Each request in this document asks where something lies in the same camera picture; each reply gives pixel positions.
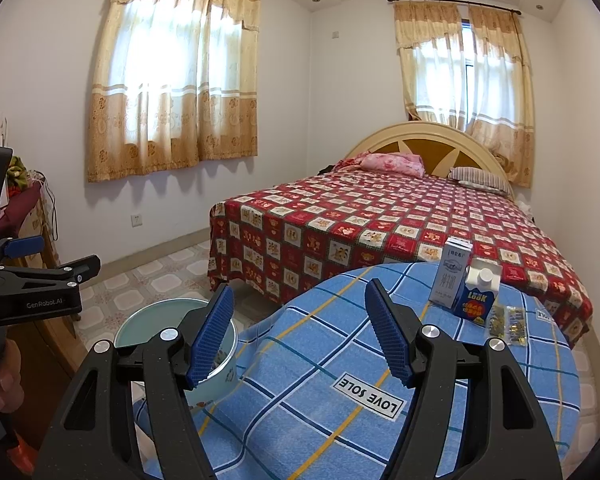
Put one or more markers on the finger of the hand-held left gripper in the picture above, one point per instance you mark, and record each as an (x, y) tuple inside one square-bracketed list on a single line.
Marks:
[(27, 246), (55, 274)]

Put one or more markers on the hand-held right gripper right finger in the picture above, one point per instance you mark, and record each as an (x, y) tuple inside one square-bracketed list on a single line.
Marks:
[(387, 340)]

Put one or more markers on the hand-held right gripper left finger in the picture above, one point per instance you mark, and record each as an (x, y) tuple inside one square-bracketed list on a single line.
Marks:
[(212, 335)]

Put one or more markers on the light blue trash bin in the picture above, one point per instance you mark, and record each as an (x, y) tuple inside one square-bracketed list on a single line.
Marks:
[(150, 320)]

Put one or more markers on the person's left hand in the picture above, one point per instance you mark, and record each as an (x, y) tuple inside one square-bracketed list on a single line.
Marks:
[(7, 375)]

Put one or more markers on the green crumpled cloth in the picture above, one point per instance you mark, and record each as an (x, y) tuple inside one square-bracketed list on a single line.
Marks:
[(16, 172)]

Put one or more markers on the dark red cloth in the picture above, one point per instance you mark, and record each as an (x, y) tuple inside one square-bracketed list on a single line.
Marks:
[(22, 210)]

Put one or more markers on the wooden cabinet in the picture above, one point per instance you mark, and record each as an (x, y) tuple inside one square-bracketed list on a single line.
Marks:
[(55, 350)]

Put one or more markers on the blue plaid tablecloth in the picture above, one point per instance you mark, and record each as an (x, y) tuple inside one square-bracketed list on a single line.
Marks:
[(305, 350)]

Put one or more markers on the tall white carton box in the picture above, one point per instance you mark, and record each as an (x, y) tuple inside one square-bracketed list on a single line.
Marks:
[(447, 275)]

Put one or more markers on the blue milk carton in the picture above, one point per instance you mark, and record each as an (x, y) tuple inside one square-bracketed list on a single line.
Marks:
[(475, 300)]

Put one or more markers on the bed with red patterned cover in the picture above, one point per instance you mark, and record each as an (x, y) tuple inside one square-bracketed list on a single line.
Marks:
[(380, 220)]

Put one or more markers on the clear snack packet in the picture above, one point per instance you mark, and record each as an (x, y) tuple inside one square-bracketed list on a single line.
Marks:
[(510, 322)]

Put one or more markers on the wide beige floral curtain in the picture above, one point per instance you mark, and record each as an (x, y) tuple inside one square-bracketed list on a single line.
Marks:
[(150, 110)]

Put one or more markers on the pink pillow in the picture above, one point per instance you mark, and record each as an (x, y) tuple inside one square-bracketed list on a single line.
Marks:
[(395, 164)]

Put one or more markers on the striped pillow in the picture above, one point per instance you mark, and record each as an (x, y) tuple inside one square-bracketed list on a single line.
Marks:
[(480, 178)]

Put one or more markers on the cream wooden headboard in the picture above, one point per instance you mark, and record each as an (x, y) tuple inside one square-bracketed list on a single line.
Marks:
[(430, 135)]

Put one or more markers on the narrow beige floral curtain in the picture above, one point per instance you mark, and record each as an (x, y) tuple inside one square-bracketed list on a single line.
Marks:
[(505, 110)]

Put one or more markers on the white wall socket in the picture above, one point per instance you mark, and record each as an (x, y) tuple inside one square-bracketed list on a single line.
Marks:
[(136, 219)]

